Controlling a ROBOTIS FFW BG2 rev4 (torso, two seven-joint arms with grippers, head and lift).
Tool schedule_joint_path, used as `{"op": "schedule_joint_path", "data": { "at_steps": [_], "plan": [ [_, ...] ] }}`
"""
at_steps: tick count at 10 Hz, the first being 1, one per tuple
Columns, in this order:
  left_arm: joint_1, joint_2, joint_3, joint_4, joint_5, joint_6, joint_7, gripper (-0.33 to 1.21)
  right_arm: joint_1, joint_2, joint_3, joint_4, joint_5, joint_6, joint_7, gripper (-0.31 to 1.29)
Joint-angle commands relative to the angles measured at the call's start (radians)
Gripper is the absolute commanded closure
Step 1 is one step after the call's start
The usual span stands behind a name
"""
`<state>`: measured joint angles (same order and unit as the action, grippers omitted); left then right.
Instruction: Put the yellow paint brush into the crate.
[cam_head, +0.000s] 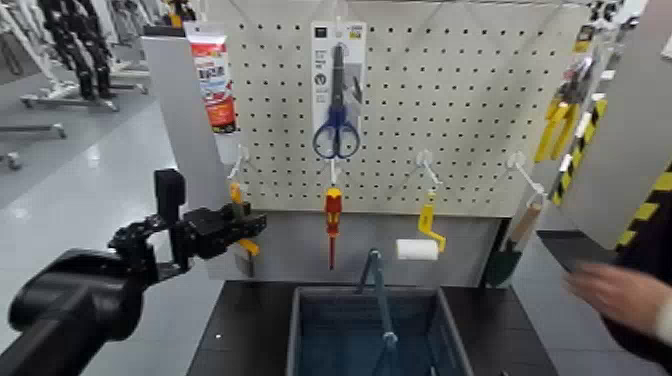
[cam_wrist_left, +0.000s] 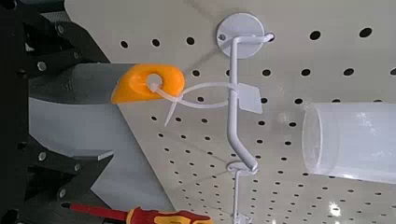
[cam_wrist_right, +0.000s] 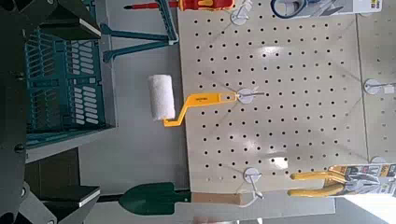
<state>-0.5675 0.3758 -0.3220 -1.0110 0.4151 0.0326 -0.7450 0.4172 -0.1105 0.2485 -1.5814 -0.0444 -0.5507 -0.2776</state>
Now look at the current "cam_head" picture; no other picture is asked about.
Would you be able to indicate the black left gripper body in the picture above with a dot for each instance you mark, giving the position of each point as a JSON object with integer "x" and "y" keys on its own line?
{"x": 210, "y": 233}

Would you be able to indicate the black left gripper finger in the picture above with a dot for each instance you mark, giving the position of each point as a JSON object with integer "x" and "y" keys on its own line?
{"x": 239, "y": 210}
{"x": 251, "y": 228}

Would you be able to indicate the yellow black paint brush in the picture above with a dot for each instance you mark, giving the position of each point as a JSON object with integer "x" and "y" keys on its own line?
{"x": 250, "y": 246}

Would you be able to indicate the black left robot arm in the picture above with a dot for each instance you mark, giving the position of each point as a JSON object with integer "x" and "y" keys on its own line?
{"x": 73, "y": 304}

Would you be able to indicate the grey blue plastic crate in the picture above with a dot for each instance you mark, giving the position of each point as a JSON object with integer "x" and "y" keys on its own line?
{"x": 362, "y": 336}

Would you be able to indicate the person's bare hand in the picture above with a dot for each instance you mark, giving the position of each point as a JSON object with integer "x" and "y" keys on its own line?
{"x": 614, "y": 299}

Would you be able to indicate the white pegboard hook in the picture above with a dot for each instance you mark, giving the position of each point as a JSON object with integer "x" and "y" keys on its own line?
{"x": 428, "y": 168}
{"x": 525, "y": 176}
{"x": 333, "y": 170}
{"x": 239, "y": 160}

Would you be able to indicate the grey back panel below pegboard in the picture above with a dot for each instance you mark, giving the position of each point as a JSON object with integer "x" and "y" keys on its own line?
{"x": 299, "y": 246}

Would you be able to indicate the red yellow screwdriver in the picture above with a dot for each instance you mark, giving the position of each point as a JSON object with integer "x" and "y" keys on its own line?
{"x": 333, "y": 210}

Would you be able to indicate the grey side panel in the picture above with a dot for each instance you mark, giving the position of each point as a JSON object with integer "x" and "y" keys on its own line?
{"x": 184, "y": 131}

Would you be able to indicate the red white glue tube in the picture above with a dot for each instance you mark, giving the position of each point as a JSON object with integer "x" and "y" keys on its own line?
{"x": 215, "y": 84}

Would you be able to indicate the blue scissors in package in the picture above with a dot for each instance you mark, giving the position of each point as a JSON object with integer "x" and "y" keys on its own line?
{"x": 336, "y": 115}

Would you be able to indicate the grey wheeled stand leg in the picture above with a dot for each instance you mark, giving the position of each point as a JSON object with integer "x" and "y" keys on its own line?
{"x": 31, "y": 129}

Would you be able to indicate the black humanoid robot on stand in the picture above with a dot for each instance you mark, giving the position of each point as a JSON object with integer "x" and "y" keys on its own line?
{"x": 78, "y": 47}

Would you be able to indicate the white pegboard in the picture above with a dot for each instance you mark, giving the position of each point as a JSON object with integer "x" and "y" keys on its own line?
{"x": 446, "y": 105}

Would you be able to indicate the black yellow striped bar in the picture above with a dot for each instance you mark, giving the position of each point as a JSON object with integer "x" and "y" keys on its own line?
{"x": 577, "y": 152}

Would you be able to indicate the grey panel with hazard stripes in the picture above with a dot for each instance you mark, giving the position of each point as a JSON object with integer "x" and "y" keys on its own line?
{"x": 630, "y": 105}

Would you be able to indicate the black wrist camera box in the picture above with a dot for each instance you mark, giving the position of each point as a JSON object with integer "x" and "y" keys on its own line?
{"x": 169, "y": 191}

